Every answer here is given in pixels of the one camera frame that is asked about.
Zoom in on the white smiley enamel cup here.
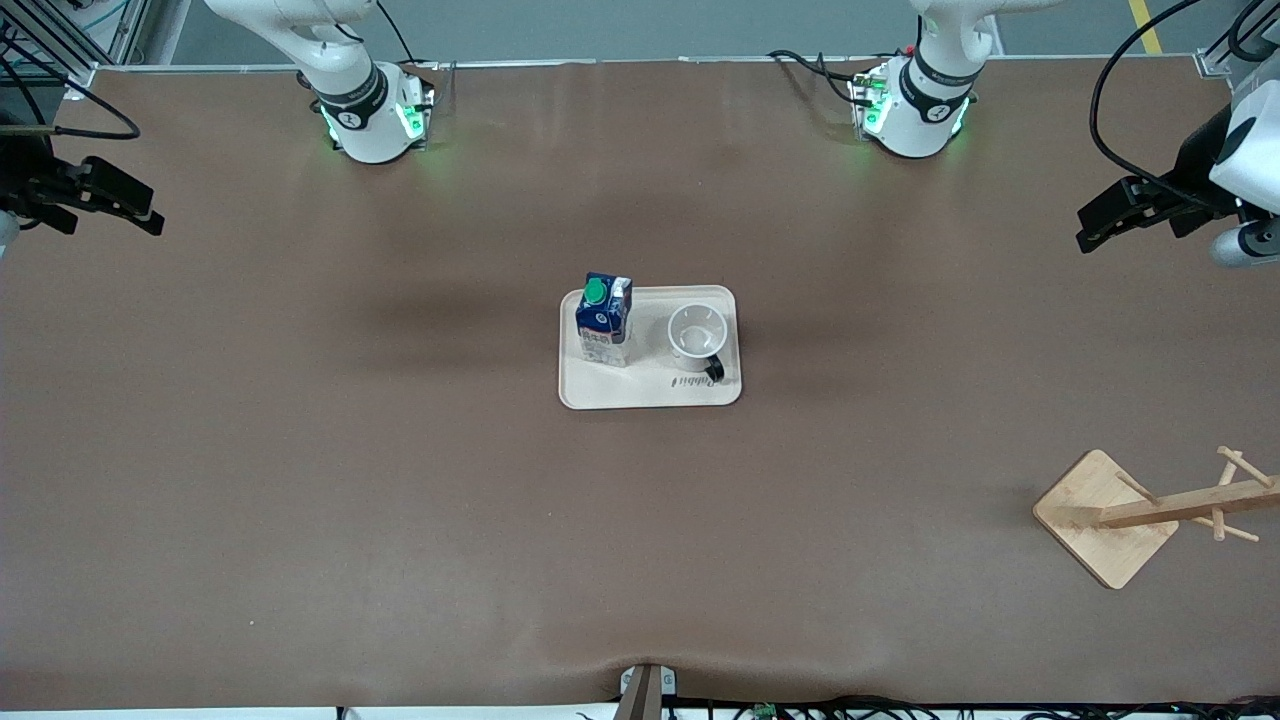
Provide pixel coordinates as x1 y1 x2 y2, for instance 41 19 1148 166
666 303 727 383

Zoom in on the blue white milk carton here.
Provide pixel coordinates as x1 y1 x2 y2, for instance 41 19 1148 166
575 272 635 369

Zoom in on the wooden cup rack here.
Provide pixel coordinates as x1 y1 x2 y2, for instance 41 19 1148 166
1032 445 1280 591

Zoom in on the beige plastic tray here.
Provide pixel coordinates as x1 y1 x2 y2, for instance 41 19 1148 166
558 285 743 411

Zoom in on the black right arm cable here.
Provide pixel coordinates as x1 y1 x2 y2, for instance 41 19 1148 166
0 30 141 141

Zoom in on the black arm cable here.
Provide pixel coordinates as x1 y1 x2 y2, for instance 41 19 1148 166
1090 0 1280 206
0 30 141 141

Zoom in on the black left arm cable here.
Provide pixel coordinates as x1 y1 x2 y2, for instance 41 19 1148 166
1090 0 1280 206

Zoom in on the aluminium frame profile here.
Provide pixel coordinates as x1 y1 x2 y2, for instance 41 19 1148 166
1195 0 1280 79
0 0 151 81

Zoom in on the black right base cable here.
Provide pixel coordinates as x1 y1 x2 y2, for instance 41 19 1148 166
376 0 443 73

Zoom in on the black base cable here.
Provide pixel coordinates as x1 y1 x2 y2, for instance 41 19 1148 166
768 48 863 107
376 0 443 73

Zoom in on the black left base cable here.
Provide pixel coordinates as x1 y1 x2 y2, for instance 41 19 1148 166
768 48 863 107

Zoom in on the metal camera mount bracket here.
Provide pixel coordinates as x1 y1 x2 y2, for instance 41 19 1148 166
616 663 679 720

